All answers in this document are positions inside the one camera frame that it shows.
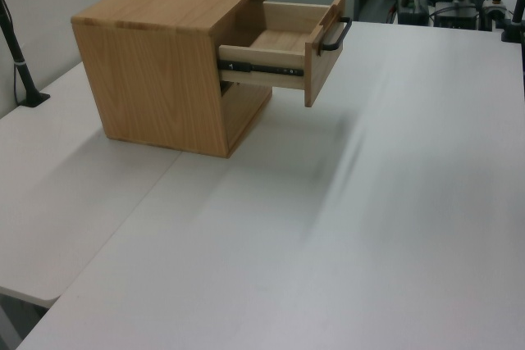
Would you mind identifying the black drawer slide rail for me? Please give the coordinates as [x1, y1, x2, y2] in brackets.
[217, 59, 306, 78]

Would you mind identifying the black camera stand pole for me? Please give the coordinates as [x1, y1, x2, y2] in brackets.
[0, 0, 52, 107]

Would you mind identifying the black metal drawer handle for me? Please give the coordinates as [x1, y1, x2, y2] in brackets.
[317, 16, 353, 56]

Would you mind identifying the wooden drawer with handle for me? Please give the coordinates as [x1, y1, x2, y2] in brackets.
[217, 0, 353, 109]

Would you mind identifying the black camera stand clamp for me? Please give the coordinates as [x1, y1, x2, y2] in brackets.
[499, 0, 525, 44]

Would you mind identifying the black electronics unit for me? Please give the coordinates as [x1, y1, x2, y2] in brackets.
[433, 0, 482, 32]

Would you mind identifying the wooden two-drawer cabinet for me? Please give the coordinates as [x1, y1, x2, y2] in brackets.
[71, 0, 274, 160]

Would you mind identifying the black equipment box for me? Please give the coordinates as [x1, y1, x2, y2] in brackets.
[396, 0, 431, 26]

